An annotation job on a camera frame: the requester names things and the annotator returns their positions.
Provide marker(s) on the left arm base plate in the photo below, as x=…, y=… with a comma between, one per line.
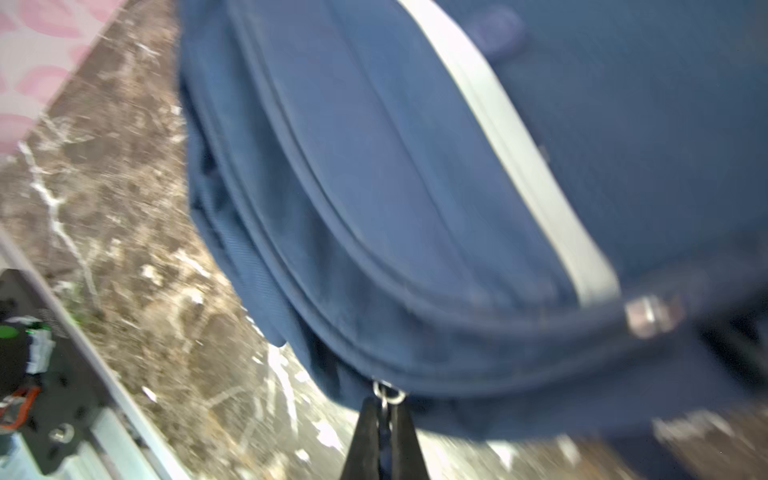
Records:
x=50, y=394

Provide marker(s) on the aluminium front rail frame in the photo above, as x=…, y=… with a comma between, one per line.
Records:
x=124, y=445

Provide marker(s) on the navy blue student backpack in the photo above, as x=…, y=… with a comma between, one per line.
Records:
x=518, y=218

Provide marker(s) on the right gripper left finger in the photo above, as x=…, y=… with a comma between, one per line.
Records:
x=362, y=461

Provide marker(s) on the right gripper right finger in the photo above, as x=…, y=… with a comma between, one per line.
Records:
x=407, y=458

